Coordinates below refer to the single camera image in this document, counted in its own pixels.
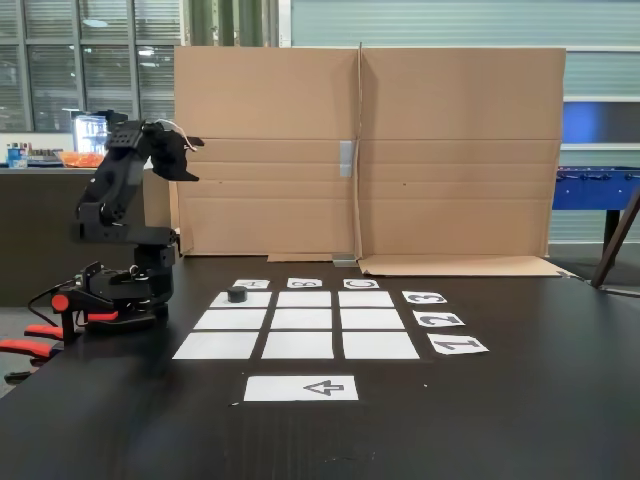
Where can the white arrow paper sheet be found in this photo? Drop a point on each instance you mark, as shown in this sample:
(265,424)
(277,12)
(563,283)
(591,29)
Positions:
(280,388)

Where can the paper sheet letter A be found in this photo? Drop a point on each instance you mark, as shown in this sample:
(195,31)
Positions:
(255,284)

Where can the black octagonal token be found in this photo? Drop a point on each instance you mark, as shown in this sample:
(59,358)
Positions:
(238,295)

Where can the brown cardboard panel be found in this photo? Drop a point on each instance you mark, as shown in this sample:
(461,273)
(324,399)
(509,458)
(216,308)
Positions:
(450,150)
(270,215)

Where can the dark brown counter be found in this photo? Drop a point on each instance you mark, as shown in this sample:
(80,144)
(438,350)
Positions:
(35,235)

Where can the paper sheet number 1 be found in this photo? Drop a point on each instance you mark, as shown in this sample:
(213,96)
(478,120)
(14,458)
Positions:
(458,345)

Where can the paper sheet letter C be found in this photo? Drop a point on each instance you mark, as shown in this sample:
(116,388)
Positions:
(361,284)

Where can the brown wooden easel leg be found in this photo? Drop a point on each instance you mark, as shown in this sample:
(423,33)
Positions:
(617,240)

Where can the orange snack bag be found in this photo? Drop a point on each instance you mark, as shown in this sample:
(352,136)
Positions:
(77,160)

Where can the blue foosball table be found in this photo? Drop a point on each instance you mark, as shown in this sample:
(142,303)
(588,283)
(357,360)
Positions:
(590,192)

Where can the grey tape base piece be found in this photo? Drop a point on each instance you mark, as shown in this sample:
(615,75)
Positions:
(344,261)

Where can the grey tape strip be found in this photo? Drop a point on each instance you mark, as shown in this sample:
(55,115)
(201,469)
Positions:
(346,159)

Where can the paper sheet number 3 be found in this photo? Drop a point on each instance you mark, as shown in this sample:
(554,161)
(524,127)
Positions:
(424,298)

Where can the black orange clamp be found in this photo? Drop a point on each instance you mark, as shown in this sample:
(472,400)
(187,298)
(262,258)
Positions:
(25,347)
(67,310)

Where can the white paper grid square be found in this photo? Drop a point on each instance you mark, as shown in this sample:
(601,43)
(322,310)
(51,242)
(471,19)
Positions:
(259,300)
(304,299)
(372,319)
(381,345)
(298,345)
(231,319)
(216,345)
(302,319)
(366,299)

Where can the paper sheet letter B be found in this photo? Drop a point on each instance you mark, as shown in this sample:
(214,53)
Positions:
(305,283)

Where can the black mini fridge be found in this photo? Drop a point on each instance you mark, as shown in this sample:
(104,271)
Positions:
(87,132)

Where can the bottles on counter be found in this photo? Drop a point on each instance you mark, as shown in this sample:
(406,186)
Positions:
(17,156)

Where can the paper sheet number 2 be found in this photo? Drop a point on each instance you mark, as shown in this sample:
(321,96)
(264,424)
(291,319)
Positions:
(438,319)

